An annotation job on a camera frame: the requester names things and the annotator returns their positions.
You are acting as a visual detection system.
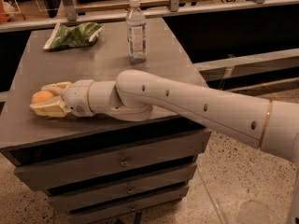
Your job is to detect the clear plastic water bottle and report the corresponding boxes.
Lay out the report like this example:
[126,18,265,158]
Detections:
[126,0,147,63]

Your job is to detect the middle grey drawer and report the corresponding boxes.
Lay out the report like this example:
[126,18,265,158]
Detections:
[48,161,196,213]

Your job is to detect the orange fruit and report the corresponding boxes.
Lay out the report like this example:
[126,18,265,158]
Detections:
[31,91,54,104]

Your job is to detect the green chip bag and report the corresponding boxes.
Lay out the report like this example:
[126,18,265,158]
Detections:
[43,22,103,51]

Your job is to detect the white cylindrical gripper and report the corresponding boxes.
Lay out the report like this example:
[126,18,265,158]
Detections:
[30,79,94,118]

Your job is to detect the grey drawer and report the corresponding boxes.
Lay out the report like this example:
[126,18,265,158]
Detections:
[48,161,196,213]
[15,129,210,190]
[69,183,189,224]

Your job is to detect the top grey drawer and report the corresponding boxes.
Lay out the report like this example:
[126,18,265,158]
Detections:
[15,129,210,190]

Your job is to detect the bottom grey drawer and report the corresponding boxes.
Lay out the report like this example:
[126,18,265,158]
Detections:
[69,183,189,224]

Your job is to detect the grey drawer cabinet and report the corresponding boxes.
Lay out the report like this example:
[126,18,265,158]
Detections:
[0,17,221,224]

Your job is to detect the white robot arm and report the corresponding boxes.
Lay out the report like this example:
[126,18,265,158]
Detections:
[30,70,299,165]

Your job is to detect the wooden shelf with metal posts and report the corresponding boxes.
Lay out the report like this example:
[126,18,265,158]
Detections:
[0,0,299,33]

